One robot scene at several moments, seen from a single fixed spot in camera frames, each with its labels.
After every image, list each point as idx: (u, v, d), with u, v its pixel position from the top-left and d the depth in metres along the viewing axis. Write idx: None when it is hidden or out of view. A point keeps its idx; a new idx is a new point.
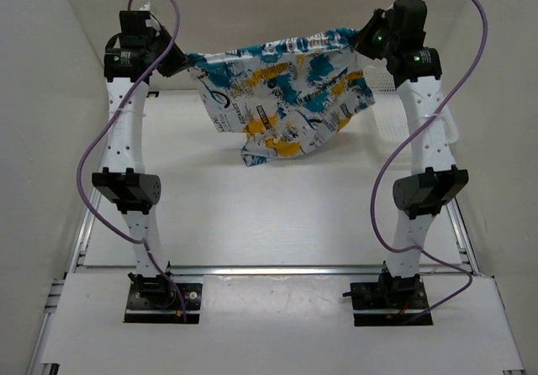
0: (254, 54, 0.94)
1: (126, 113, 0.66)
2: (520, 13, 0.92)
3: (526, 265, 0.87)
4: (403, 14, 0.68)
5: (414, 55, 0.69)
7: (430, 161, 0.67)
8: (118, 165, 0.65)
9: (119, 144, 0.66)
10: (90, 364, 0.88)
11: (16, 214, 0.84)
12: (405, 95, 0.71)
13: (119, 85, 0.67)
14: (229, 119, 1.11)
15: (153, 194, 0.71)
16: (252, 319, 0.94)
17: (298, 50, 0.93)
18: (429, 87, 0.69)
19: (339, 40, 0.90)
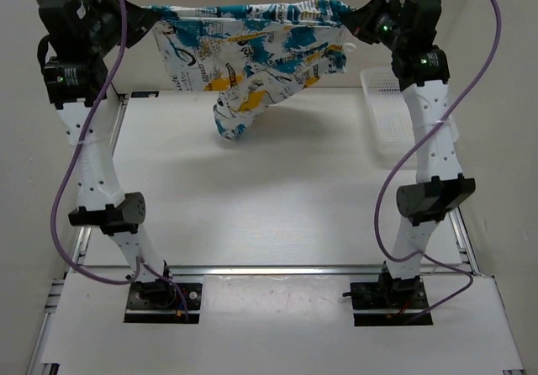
0: (237, 16, 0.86)
1: (89, 144, 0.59)
2: (514, 10, 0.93)
3: (525, 262, 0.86)
4: (415, 13, 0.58)
5: (421, 58, 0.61)
7: (438, 170, 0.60)
8: (93, 203, 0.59)
9: (91, 180, 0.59)
10: (83, 364, 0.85)
11: (18, 207, 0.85)
12: (410, 98, 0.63)
13: (73, 112, 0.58)
14: (190, 76, 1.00)
15: (138, 213, 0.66)
16: (250, 319, 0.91)
17: (287, 21, 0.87)
18: (436, 91, 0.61)
19: (331, 17, 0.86)
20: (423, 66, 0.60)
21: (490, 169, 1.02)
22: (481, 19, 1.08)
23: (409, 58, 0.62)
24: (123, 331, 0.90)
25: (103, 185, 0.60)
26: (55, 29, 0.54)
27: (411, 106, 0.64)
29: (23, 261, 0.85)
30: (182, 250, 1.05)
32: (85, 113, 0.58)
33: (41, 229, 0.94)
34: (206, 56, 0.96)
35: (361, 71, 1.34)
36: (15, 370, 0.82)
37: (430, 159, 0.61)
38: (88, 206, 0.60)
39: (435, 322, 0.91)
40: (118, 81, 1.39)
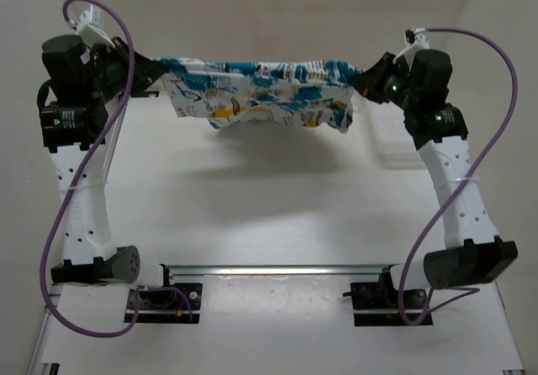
0: (245, 73, 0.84)
1: (81, 189, 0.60)
2: (514, 10, 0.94)
3: (525, 262, 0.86)
4: (425, 71, 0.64)
5: (435, 115, 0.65)
7: (472, 231, 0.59)
8: (79, 256, 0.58)
9: (80, 230, 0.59)
10: (84, 364, 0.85)
11: (18, 205, 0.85)
12: (429, 156, 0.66)
13: (67, 154, 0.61)
14: (195, 108, 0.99)
15: (130, 268, 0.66)
16: (250, 319, 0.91)
17: (296, 80, 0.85)
18: (456, 147, 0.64)
19: (339, 78, 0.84)
20: (438, 124, 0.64)
21: (490, 170, 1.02)
22: (480, 20, 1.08)
23: (423, 115, 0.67)
24: (123, 331, 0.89)
25: (92, 235, 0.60)
26: (58, 73, 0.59)
27: (432, 165, 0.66)
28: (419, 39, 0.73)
29: (23, 261, 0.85)
30: (181, 250, 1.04)
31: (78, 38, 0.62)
32: (79, 156, 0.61)
33: (41, 229, 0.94)
34: (211, 97, 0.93)
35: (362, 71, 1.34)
36: (15, 370, 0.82)
37: (461, 219, 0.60)
38: (73, 260, 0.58)
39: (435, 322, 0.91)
40: None
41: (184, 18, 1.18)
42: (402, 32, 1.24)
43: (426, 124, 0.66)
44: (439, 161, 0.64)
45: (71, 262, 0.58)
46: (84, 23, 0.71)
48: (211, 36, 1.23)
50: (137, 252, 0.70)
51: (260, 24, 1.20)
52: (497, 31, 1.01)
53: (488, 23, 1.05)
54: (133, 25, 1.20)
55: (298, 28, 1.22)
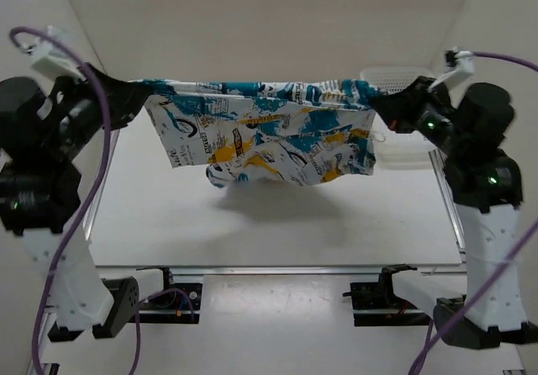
0: (247, 93, 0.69)
1: (62, 269, 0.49)
2: (514, 9, 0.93)
3: (525, 264, 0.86)
4: (479, 113, 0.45)
5: (488, 174, 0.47)
7: (497, 318, 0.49)
8: (79, 324, 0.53)
9: (70, 304, 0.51)
10: (85, 364, 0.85)
11: None
12: (468, 223, 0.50)
13: (36, 240, 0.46)
14: (192, 150, 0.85)
15: (129, 302, 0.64)
16: (250, 319, 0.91)
17: (307, 102, 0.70)
18: (505, 220, 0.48)
19: (358, 99, 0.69)
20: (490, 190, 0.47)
21: None
22: (480, 18, 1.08)
23: (473, 172, 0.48)
24: (123, 332, 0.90)
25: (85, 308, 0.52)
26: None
27: (470, 228, 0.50)
28: (465, 61, 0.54)
29: None
30: (180, 250, 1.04)
31: (33, 80, 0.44)
32: (50, 239, 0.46)
33: None
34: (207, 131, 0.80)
35: (361, 70, 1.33)
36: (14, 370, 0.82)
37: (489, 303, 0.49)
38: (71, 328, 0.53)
39: None
40: None
41: (183, 16, 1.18)
42: (402, 29, 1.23)
43: (477, 183, 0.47)
44: (478, 231, 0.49)
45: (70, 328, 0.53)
46: (41, 53, 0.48)
48: (211, 35, 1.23)
50: (135, 283, 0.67)
51: (259, 23, 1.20)
52: (498, 29, 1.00)
53: (488, 21, 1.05)
54: (132, 24, 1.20)
55: (297, 26, 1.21)
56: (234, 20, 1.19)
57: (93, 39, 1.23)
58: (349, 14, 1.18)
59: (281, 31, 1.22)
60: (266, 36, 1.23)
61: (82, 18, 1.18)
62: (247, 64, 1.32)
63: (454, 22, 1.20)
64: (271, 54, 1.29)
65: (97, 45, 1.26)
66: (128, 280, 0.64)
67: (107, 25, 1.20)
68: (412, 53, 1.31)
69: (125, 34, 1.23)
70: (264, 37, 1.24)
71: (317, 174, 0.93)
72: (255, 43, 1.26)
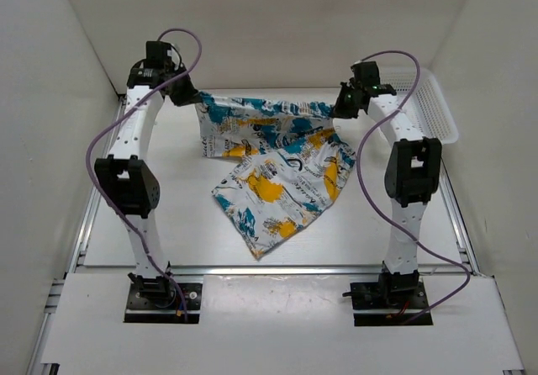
0: (255, 106, 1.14)
1: (140, 110, 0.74)
2: (515, 11, 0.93)
3: (525, 265, 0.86)
4: (359, 67, 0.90)
5: (373, 86, 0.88)
7: (404, 136, 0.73)
8: (123, 151, 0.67)
9: (129, 134, 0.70)
10: (86, 365, 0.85)
11: (18, 206, 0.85)
12: (373, 110, 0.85)
13: (135, 91, 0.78)
14: (215, 139, 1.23)
15: (153, 198, 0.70)
16: (250, 319, 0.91)
17: (290, 113, 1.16)
18: (390, 97, 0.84)
19: (321, 113, 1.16)
20: (375, 90, 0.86)
21: (486, 167, 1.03)
22: (481, 18, 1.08)
23: (367, 90, 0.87)
24: (124, 332, 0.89)
25: (139, 140, 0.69)
26: (150, 51, 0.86)
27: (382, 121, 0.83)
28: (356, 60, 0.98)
29: (23, 263, 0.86)
30: (182, 250, 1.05)
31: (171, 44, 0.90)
32: (142, 91, 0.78)
33: (43, 229, 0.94)
34: (225, 132, 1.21)
35: None
36: (16, 370, 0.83)
37: (397, 132, 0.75)
38: (116, 152, 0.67)
39: (435, 322, 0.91)
40: (118, 81, 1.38)
41: (183, 17, 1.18)
42: (401, 29, 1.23)
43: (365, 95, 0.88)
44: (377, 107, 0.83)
45: (113, 154, 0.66)
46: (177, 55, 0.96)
48: (212, 35, 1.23)
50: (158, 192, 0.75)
51: (259, 23, 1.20)
52: (497, 31, 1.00)
53: (488, 22, 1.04)
54: (132, 24, 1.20)
55: (297, 26, 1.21)
56: (234, 20, 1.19)
57: (93, 39, 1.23)
58: (348, 14, 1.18)
59: (282, 31, 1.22)
60: (265, 35, 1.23)
61: (81, 18, 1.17)
62: (246, 65, 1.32)
63: (455, 21, 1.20)
64: (271, 54, 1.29)
65: (97, 46, 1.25)
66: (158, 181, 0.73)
67: (107, 25, 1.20)
68: (412, 52, 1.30)
69: (125, 34, 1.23)
70: (264, 38, 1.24)
71: (319, 177, 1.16)
72: (255, 44, 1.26)
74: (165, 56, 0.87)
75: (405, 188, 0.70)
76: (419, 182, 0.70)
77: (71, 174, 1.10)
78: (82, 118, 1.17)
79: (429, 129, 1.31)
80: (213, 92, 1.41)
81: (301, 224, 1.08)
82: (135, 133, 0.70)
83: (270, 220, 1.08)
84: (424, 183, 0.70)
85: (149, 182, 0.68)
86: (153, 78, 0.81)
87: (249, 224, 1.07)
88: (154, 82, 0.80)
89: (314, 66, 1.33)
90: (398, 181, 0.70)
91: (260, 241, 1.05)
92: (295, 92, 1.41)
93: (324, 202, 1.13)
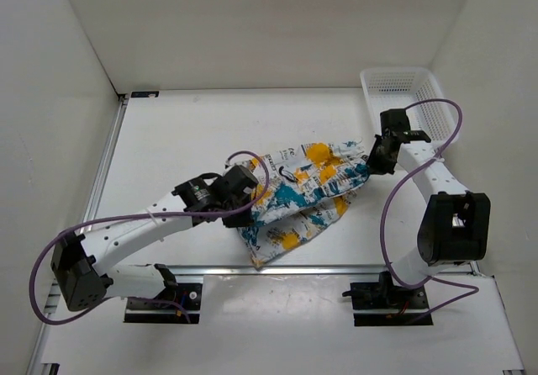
0: (299, 203, 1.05)
1: (151, 221, 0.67)
2: (515, 11, 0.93)
3: (526, 265, 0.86)
4: (388, 116, 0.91)
5: (405, 132, 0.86)
7: (444, 188, 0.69)
8: (91, 244, 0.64)
9: (116, 235, 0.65)
10: (86, 366, 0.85)
11: (18, 207, 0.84)
12: (405, 156, 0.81)
13: (172, 202, 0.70)
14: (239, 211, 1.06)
15: (77, 302, 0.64)
16: (249, 319, 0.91)
17: (332, 192, 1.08)
18: (423, 144, 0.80)
19: (361, 176, 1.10)
20: (407, 136, 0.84)
21: (486, 169, 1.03)
22: (481, 18, 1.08)
23: (398, 135, 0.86)
24: (124, 332, 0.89)
25: (116, 248, 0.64)
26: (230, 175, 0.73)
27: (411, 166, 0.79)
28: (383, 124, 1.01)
29: (23, 264, 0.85)
30: (181, 250, 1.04)
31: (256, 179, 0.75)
32: (175, 205, 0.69)
33: (42, 229, 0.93)
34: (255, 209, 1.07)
35: (361, 70, 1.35)
36: (15, 371, 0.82)
37: (434, 182, 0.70)
38: (87, 239, 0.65)
39: (435, 322, 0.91)
40: (118, 81, 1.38)
41: (183, 17, 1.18)
42: (401, 29, 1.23)
43: (395, 138, 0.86)
44: (410, 155, 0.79)
45: (84, 237, 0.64)
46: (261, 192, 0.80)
48: (211, 35, 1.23)
50: (102, 297, 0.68)
51: (259, 23, 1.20)
52: (497, 30, 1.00)
53: (488, 22, 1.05)
54: (132, 24, 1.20)
55: (297, 26, 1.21)
56: (234, 20, 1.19)
57: (93, 39, 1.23)
58: (348, 14, 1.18)
59: (282, 30, 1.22)
60: (265, 35, 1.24)
61: (81, 18, 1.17)
62: (247, 65, 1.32)
63: (455, 21, 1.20)
64: (271, 53, 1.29)
65: (97, 45, 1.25)
66: (103, 290, 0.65)
67: (107, 24, 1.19)
68: (412, 51, 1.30)
69: (125, 33, 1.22)
70: (264, 38, 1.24)
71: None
72: (255, 43, 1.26)
74: (238, 191, 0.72)
75: (442, 247, 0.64)
76: (463, 244, 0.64)
77: (71, 174, 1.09)
78: (81, 119, 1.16)
79: (427, 129, 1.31)
80: (213, 91, 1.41)
81: (305, 237, 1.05)
82: (121, 238, 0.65)
83: (273, 231, 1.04)
84: (467, 245, 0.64)
85: (87, 288, 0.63)
86: (200, 202, 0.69)
87: (252, 233, 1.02)
88: (196, 208, 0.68)
89: (313, 66, 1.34)
90: (438, 240, 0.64)
91: (261, 252, 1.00)
92: (295, 92, 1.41)
93: (330, 216, 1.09)
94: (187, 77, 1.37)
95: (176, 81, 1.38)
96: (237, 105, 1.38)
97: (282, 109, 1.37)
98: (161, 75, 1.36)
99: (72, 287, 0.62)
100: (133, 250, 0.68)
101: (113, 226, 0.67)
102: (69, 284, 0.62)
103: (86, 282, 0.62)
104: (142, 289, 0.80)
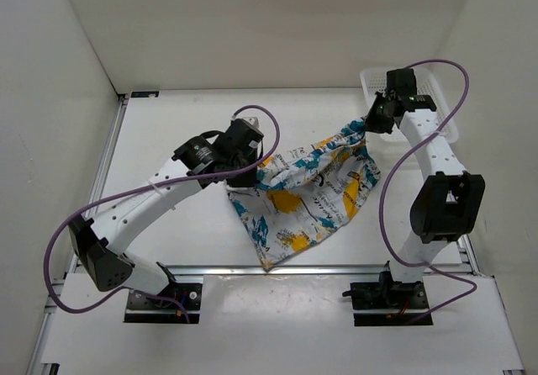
0: (299, 164, 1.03)
1: (156, 192, 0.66)
2: (516, 12, 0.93)
3: (526, 265, 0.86)
4: (394, 76, 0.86)
5: (409, 97, 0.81)
7: (441, 167, 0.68)
8: (101, 228, 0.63)
9: (123, 213, 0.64)
10: (87, 366, 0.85)
11: (17, 207, 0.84)
12: (407, 126, 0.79)
13: (173, 166, 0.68)
14: (248, 214, 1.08)
15: (106, 282, 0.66)
16: (249, 318, 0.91)
17: (329, 149, 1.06)
18: (427, 114, 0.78)
19: (356, 133, 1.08)
20: (411, 102, 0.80)
21: (486, 169, 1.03)
22: (481, 18, 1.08)
23: (402, 100, 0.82)
24: (124, 332, 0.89)
25: (124, 226, 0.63)
26: (234, 131, 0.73)
27: (413, 137, 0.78)
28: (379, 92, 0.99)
29: (22, 263, 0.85)
30: (182, 250, 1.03)
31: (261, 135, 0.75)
32: (176, 168, 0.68)
33: (41, 229, 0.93)
34: (267, 213, 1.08)
35: (361, 70, 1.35)
36: (14, 371, 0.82)
37: (432, 161, 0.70)
38: (97, 222, 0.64)
39: (435, 322, 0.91)
40: (118, 81, 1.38)
41: (183, 17, 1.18)
42: (401, 29, 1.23)
43: (400, 102, 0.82)
44: (414, 125, 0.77)
45: (94, 222, 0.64)
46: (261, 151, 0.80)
48: (211, 35, 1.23)
50: (129, 274, 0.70)
51: (259, 23, 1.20)
52: (498, 30, 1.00)
53: (488, 22, 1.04)
54: (133, 24, 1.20)
55: (297, 26, 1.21)
56: (234, 20, 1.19)
57: (93, 39, 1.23)
58: (348, 15, 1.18)
59: (282, 30, 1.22)
60: (265, 35, 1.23)
61: (81, 17, 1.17)
62: (247, 65, 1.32)
63: (455, 22, 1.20)
64: (271, 53, 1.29)
65: (97, 44, 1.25)
66: (129, 268, 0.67)
67: (106, 24, 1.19)
68: (413, 51, 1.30)
69: (125, 33, 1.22)
70: (264, 38, 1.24)
71: (339, 194, 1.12)
72: (255, 43, 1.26)
74: (244, 145, 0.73)
75: (431, 224, 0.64)
76: (454, 221, 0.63)
77: (71, 174, 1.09)
78: (81, 118, 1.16)
79: None
80: (213, 91, 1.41)
81: (315, 240, 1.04)
82: (129, 214, 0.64)
83: (283, 233, 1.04)
84: (458, 223, 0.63)
85: (111, 270, 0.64)
86: (204, 161, 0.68)
87: (262, 235, 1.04)
88: (200, 168, 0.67)
89: (314, 66, 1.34)
90: (427, 217, 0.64)
91: (270, 254, 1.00)
92: (295, 92, 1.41)
93: (340, 219, 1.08)
94: (187, 77, 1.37)
95: (176, 81, 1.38)
96: (238, 105, 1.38)
97: (282, 109, 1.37)
98: (161, 75, 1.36)
99: (97, 271, 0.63)
100: (145, 224, 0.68)
101: (118, 205, 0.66)
102: (92, 269, 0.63)
103: (108, 266, 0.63)
104: (145, 287, 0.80)
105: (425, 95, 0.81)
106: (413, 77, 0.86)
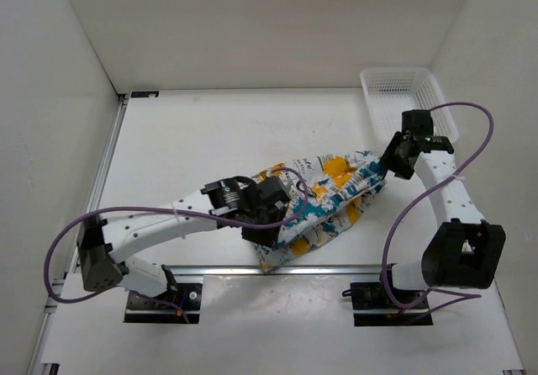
0: (318, 213, 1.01)
1: (175, 218, 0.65)
2: (516, 12, 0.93)
3: (526, 265, 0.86)
4: (408, 118, 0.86)
5: (426, 138, 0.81)
7: (457, 213, 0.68)
8: (111, 231, 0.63)
9: (138, 227, 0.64)
10: (88, 365, 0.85)
11: (17, 207, 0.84)
12: (422, 166, 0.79)
13: (199, 199, 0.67)
14: None
15: (93, 284, 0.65)
16: (248, 319, 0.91)
17: (349, 194, 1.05)
18: (443, 157, 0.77)
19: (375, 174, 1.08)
20: (428, 144, 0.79)
21: (486, 169, 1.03)
22: (481, 18, 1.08)
23: (417, 141, 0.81)
24: (125, 332, 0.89)
25: (134, 239, 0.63)
26: (267, 185, 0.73)
27: (428, 179, 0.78)
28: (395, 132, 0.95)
29: (22, 263, 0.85)
30: (182, 250, 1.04)
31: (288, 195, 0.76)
32: (202, 204, 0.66)
33: (41, 229, 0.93)
34: None
35: (361, 70, 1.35)
36: (15, 370, 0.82)
37: (448, 205, 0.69)
38: (109, 224, 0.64)
39: (435, 322, 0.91)
40: (118, 81, 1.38)
41: (183, 18, 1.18)
42: (401, 29, 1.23)
43: (416, 142, 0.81)
44: (429, 166, 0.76)
45: (108, 223, 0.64)
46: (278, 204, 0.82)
48: (211, 35, 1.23)
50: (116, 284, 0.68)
51: (259, 23, 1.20)
52: (498, 30, 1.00)
53: (488, 22, 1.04)
54: (133, 24, 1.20)
55: (297, 26, 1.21)
56: (233, 20, 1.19)
57: (93, 39, 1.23)
58: (347, 14, 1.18)
59: (282, 30, 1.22)
60: (265, 35, 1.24)
61: (81, 17, 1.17)
62: (247, 65, 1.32)
63: (455, 22, 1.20)
64: (271, 53, 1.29)
65: (97, 44, 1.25)
66: (118, 277, 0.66)
67: (106, 24, 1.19)
68: (413, 52, 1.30)
69: (125, 33, 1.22)
70: (264, 38, 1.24)
71: None
72: (255, 43, 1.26)
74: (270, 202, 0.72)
75: (445, 274, 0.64)
76: (469, 272, 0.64)
77: (71, 174, 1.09)
78: (81, 118, 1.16)
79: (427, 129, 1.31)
80: (213, 91, 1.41)
81: (315, 245, 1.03)
82: (140, 229, 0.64)
83: None
84: (472, 274, 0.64)
85: (102, 275, 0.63)
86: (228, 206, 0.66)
87: None
88: (222, 210, 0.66)
89: (314, 66, 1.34)
90: (441, 266, 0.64)
91: (270, 260, 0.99)
92: (295, 92, 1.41)
93: (342, 224, 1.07)
94: (187, 77, 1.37)
95: (176, 81, 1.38)
96: (238, 105, 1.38)
97: (282, 109, 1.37)
98: (161, 76, 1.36)
99: (87, 271, 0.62)
100: (152, 243, 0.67)
101: (135, 217, 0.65)
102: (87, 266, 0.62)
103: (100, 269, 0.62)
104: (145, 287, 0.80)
105: (442, 136, 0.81)
106: (429, 119, 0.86)
